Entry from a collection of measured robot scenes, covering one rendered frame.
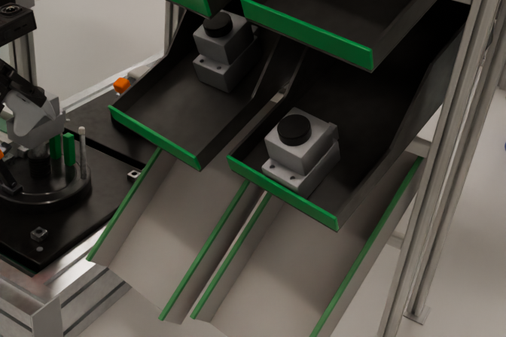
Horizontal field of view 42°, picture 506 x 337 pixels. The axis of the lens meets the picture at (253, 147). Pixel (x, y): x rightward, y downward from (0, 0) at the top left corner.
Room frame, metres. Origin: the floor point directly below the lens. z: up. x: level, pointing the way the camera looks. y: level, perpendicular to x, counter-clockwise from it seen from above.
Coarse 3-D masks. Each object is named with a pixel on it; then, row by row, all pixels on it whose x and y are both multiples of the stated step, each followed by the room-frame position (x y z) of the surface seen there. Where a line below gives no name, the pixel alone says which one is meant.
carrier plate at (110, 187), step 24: (48, 144) 0.87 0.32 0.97; (96, 168) 0.82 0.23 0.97; (120, 168) 0.83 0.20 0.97; (96, 192) 0.77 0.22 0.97; (120, 192) 0.77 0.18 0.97; (0, 216) 0.69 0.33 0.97; (24, 216) 0.70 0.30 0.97; (48, 216) 0.70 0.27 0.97; (72, 216) 0.71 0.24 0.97; (96, 216) 0.71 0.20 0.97; (0, 240) 0.64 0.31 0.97; (24, 240) 0.65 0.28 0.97; (48, 240) 0.65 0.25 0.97; (72, 240) 0.66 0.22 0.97; (24, 264) 0.62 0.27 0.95; (48, 264) 0.62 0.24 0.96
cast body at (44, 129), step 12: (48, 96) 0.77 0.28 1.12; (60, 108) 0.81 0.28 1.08; (12, 120) 0.75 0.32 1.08; (48, 120) 0.76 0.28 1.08; (60, 120) 0.78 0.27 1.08; (12, 132) 0.75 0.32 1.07; (36, 132) 0.74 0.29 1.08; (48, 132) 0.76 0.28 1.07; (60, 132) 0.78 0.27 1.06; (24, 144) 0.74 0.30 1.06; (36, 144) 0.74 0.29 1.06
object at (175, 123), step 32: (192, 32) 0.70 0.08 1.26; (160, 64) 0.66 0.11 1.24; (192, 64) 0.68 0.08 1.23; (256, 64) 0.67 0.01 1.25; (288, 64) 0.64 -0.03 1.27; (128, 96) 0.63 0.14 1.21; (160, 96) 0.64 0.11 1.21; (192, 96) 0.63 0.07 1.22; (224, 96) 0.63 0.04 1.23; (256, 96) 0.60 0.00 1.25; (128, 128) 0.60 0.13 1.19; (160, 128) 0.60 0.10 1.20; (192, 128) 0.59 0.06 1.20; (224, 128) 0.56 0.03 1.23; (192, 160) 0.53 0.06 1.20
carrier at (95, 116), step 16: (112, 96) 1.05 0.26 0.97; (80, 112) 0.98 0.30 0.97; (96, 112) 0.99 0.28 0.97; (64, 128) 0.93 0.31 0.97; (96, 128) 0.94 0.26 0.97; (112, 128) 0.95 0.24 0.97; (96, 144) 0.90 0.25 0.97; (112, 144) 0.90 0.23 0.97; (128, 144) 0.90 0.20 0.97; (144, 144) 0.91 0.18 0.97; (128, 160) 0.87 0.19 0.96; (144, 160) 0.86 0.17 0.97
